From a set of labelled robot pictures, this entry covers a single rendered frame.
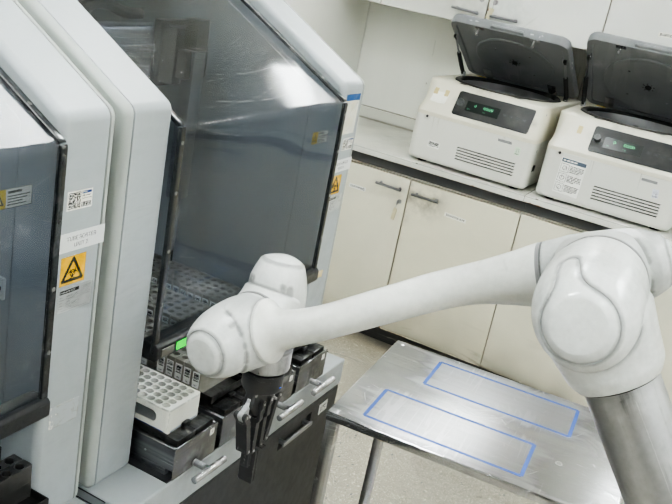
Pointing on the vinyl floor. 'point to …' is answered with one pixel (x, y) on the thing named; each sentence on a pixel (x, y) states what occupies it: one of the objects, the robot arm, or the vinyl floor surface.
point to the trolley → (472, 429)
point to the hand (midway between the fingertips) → (248, 463)
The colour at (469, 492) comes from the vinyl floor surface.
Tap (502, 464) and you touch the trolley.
